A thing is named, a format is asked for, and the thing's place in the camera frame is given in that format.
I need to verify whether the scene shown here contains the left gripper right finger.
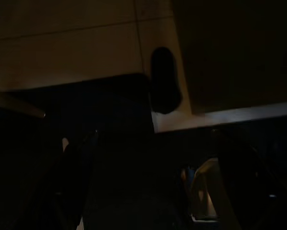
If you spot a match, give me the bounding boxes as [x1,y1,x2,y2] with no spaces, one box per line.
[212,129,287,230]

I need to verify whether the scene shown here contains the blue grey fridge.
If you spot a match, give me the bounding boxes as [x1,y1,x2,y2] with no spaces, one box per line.
[172,0,287,115]

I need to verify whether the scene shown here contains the white fridge base plate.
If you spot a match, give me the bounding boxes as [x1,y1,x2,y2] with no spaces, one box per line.
[153,100,287,134]

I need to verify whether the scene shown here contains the black oval object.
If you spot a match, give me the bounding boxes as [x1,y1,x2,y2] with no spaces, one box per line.
[150,46,183,115]

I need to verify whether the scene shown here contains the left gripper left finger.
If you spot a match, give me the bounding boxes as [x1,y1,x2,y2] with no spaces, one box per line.
[21,130,99,230]

